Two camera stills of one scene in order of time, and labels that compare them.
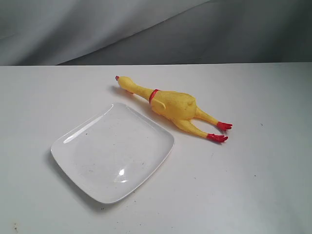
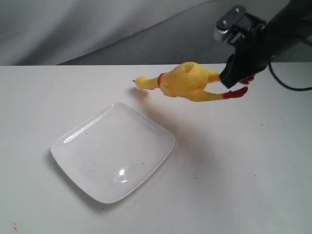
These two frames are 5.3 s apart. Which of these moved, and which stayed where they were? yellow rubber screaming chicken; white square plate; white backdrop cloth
Moved: yellow rubber screaming chicken
Stayed: white square plate; white backdrop cloth
